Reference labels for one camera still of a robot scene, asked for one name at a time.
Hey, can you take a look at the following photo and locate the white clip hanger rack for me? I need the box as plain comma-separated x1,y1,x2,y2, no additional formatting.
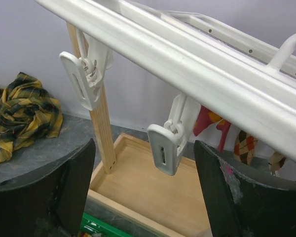
39,0,296,162

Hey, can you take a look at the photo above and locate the white hanger clip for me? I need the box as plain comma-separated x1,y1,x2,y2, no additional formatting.
59,28,113,111
147,93,201,176

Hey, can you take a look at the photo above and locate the purple maroon sock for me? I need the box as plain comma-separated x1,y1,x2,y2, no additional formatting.
216,119,231,152
193,106,222,137

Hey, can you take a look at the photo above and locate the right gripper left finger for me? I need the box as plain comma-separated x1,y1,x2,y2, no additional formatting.
0,139,96,237

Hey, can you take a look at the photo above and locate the green plastic tray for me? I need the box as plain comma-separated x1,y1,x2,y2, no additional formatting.
77,213,132,237

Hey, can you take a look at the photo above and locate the yellow plaid cloth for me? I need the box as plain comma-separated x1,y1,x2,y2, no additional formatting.
0,72,63,163

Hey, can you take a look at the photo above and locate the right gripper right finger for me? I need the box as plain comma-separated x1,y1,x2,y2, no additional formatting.
193,141,296,237

